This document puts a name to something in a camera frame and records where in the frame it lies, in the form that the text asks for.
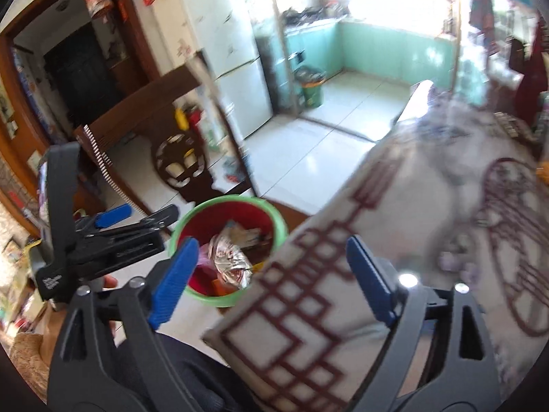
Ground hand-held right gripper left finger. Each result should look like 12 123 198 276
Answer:
47 237 200 412

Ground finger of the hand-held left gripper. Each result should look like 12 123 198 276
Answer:
75 204 133 233
85 205 180 241

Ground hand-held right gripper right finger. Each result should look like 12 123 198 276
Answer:
347 235 502 412

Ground pink plastic bag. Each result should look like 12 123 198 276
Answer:
195 244 215 275

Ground red bucket with green rim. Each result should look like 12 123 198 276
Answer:
168 195 288 307

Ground foil wrapper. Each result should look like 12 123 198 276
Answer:
208 232 255 289

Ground patterned tablecloth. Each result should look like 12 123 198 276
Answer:
201 79 549 412

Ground green plastic bottle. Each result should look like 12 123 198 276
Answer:
199 112 226 151

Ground dark wooden carved chair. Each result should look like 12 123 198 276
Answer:
73 58 258 207

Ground dark door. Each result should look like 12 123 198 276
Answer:
43 23 125 138

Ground white refrigerator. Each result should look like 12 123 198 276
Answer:
152 0 275 140

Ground green kitchen waste bin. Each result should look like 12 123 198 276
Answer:
298 66 326 108

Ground black remote control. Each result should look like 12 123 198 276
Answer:
493 112 537 142

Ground teal kitchen cabinets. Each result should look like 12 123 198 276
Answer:
253 21 459 112

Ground dark red hanging garment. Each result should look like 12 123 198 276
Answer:
515 21 549 125

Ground black wok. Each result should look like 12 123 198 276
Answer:
281 6 327 24

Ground black hanging bag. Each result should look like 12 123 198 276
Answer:
508 38 528 73

